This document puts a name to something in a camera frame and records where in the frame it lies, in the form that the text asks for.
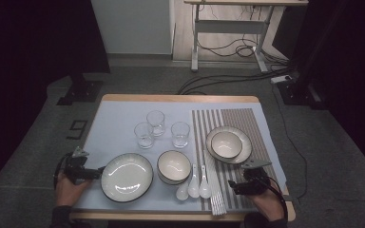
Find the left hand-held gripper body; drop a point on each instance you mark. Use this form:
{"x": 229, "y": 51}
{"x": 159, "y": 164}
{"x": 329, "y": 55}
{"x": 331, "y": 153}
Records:
{"x": 77, "y": 171}

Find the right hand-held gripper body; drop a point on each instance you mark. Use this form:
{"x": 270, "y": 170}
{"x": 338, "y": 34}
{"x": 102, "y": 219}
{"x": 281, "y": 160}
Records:
{"x": 256, "y": 182}

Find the bundle of white chopsticks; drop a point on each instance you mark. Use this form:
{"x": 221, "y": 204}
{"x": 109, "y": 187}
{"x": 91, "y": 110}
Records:
{"x": 217, "y": 199}

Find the white ceramic spoon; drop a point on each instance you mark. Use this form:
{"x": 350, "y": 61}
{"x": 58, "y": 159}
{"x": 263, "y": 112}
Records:
{"x": 182, "y": 193}
{"x": 193, "y": 190}
{"x": 204, "y": 189}

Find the white bowl with black rim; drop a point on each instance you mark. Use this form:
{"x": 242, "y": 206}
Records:
{"x": 174, "y": 166}
{"x": 226, "y": 145}

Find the white plate with black rim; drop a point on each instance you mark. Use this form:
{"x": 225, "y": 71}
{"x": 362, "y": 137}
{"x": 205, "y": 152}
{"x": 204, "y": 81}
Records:
{"x": 246, "y": 139}
{"x": 126, "y": 177}

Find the person's left hand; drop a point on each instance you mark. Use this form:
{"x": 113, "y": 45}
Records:
{"x": 66, "y": 191}

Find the clear drinking glass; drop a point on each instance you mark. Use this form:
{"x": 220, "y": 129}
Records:
{"x": 180, "y": 134}
{"x": 156, "y": 122}
{"x": 144, "y": 136}

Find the striped brown placemat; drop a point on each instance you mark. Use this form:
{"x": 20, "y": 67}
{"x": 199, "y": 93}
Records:
{"x": 250, "y": 118}

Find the black stand base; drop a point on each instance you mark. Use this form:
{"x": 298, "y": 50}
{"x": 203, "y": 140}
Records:
{"x": 80, "y": 90}

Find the black stand with base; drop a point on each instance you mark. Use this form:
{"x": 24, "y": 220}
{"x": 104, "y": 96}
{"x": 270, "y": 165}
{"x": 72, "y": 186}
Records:
{"x": 301, "y": 91}

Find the wooden table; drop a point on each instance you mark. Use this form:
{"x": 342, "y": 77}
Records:
{"x": 171, "y": 97}

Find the white power strip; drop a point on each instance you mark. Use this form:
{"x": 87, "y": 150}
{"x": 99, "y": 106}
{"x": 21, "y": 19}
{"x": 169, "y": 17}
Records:
{"x": 281, "y": 79}

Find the dark curtain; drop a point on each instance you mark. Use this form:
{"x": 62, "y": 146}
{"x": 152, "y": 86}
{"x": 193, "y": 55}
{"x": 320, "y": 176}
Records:
{"x": 28, "y": 47}
{"x": 355, "y": 63}

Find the white cabinet panel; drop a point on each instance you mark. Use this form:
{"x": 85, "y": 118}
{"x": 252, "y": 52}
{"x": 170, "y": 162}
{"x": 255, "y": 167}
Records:
{"x": 133, "y": 25}

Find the white metal frame desk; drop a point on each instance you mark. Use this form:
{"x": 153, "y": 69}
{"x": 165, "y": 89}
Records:
{"x": 228, "y": 27}

